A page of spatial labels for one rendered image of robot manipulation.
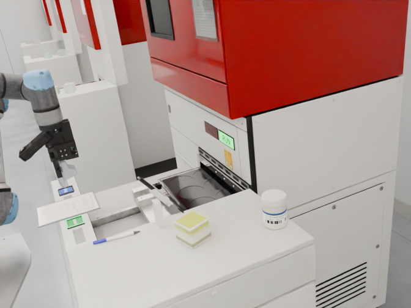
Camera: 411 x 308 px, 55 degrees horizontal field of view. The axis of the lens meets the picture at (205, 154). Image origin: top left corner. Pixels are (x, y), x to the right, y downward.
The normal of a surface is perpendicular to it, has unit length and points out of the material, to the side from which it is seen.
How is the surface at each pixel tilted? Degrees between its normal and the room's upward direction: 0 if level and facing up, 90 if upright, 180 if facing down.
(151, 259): 0
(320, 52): 90
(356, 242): 90
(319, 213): 90
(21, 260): 0
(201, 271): 0
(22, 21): 90
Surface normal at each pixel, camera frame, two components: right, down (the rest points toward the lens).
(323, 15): 0.42, 0.32
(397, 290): -0.12, -0.91
